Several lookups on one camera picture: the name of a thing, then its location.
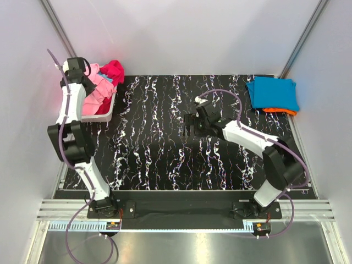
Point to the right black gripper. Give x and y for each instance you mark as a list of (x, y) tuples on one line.
[(191, 124)]

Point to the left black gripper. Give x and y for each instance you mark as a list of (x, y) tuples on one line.
[(89, 86)]

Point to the pink t shirt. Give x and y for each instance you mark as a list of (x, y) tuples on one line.
[(103, 88)]

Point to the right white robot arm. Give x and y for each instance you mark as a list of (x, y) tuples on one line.
[(281, 161)]

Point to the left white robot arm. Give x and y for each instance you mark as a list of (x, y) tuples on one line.
[(71, 141)]

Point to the light blue t shirt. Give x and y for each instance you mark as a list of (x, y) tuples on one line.
[(106, 77)]

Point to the red t shirt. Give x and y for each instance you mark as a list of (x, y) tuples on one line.
[(115, 71)]

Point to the white plastic basket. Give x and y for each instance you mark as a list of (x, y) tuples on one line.
[(99, 118)]

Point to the folded teal t shirt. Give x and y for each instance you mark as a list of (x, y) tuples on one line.
[(266, 92)]

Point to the folded orange t shirt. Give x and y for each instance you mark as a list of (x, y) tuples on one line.
[(280, 110)]

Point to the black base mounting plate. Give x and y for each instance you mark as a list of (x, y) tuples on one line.
[(173, 208)]

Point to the aluminium frame rail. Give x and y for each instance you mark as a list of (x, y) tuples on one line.
[(304, 210)]

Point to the white slotted cable duct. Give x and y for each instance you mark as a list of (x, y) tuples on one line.
[(125, 227)]

